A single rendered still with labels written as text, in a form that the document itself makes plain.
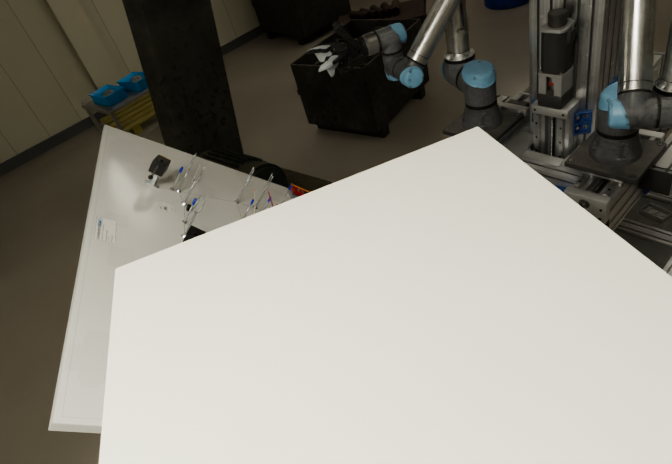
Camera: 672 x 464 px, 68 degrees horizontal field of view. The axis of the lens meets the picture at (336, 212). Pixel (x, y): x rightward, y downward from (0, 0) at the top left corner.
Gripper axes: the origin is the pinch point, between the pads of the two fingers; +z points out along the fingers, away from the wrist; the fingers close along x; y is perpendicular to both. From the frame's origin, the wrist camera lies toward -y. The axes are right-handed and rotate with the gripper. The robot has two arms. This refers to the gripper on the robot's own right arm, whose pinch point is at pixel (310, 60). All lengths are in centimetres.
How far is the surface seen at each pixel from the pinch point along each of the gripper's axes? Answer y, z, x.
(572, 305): -47, 9, -141
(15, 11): 78, 210, 459
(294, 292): -45, 31, -126
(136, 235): 0, 66, -55
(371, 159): 179, -54, 144
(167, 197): 9, 60, -32
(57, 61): 138, 202, 455
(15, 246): 190, 257, 223
